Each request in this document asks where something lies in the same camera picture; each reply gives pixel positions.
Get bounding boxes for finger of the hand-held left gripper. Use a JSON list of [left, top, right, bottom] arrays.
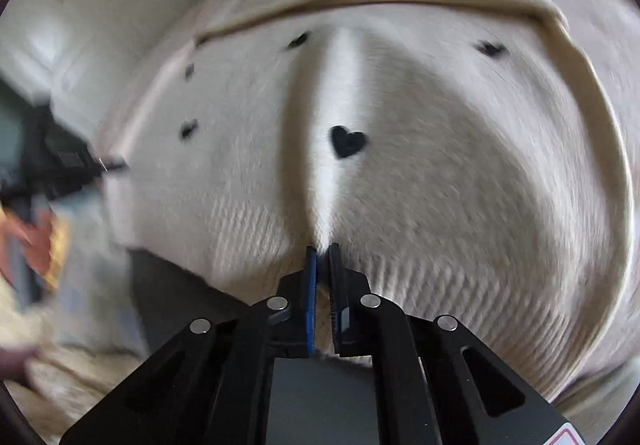
[[97, 156, 130, 174]]

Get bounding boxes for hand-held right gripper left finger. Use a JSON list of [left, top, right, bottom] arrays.
[[59, 246, 319, 445]]

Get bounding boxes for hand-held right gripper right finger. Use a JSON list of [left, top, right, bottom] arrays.
[[327, 243, 574, 445]]

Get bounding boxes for cream sweater with black hearts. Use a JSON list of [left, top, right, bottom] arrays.
[[96, 0, 640, 418]]

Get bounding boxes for person's left hand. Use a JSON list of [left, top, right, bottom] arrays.
[[0, 207, 56, 288]]

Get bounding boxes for beige patterned cloth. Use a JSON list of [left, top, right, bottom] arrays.
[[0, 282, 151, 443]]

